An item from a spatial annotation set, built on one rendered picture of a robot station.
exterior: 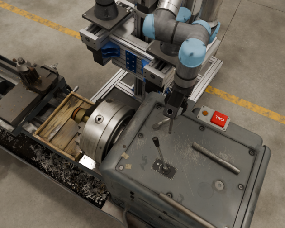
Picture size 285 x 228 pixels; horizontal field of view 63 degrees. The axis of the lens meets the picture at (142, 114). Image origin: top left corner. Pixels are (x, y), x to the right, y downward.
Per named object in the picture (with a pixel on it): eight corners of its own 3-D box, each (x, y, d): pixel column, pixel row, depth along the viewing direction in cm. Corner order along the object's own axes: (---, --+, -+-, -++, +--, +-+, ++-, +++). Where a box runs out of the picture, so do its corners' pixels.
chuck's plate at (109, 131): (138, 121, 133) (133, 97, 104) (108, 169, 124) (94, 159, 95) (132, 118, 134) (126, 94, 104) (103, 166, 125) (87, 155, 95)
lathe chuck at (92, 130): (132, 118, 134) (126, 94, 104) (103, 166, 125) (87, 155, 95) (119, 111, 136) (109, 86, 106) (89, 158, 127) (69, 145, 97)
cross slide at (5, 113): (62, 76, 151) (60, 71, 147) (13, 126, 131) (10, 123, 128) (42, 66, 154) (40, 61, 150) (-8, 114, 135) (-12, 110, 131)
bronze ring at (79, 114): (94, 109, 116) (79, 101, 118) (83, 123, 112) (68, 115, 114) (97, 118, 124) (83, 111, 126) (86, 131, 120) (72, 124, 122)
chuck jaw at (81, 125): (100, 130, 112) (84, 149, 106) (100, 135, 116) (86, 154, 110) (81, 120, 115) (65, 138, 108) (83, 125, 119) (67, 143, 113)
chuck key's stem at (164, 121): (154, 130, 96) (178, 119, 91) (151, 126, 96) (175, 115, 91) (154, 127, 98) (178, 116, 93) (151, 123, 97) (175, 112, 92)
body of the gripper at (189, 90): (192, 94, 91) (199, 74, 81) (183, 110, 87) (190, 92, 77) (174, 86, 93) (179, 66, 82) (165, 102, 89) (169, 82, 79)
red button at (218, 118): (226, 118, 102) (228, 116, 100) (222, 129, 99) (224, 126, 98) (214, 112, 103) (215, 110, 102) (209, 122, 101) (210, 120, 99)
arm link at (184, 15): (168, 23, 130) (171, 1, 118) (191, 30, 128) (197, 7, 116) (161, 37, 124) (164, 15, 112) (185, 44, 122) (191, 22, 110)
